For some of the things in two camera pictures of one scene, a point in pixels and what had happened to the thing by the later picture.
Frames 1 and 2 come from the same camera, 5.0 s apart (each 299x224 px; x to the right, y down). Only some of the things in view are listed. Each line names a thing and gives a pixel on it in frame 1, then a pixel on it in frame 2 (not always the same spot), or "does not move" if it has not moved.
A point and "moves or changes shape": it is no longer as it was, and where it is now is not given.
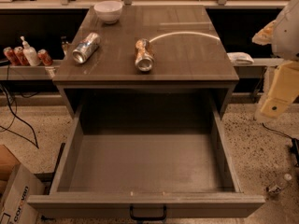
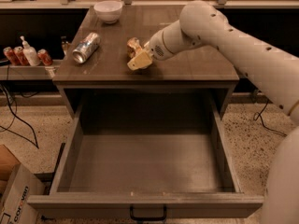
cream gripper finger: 283,91 to 140,61
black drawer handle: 148,218 does not move
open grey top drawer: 146,152 does not move
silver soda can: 87,48 does not move
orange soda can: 144,55 moves or changes shape
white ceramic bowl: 108,10 does not move
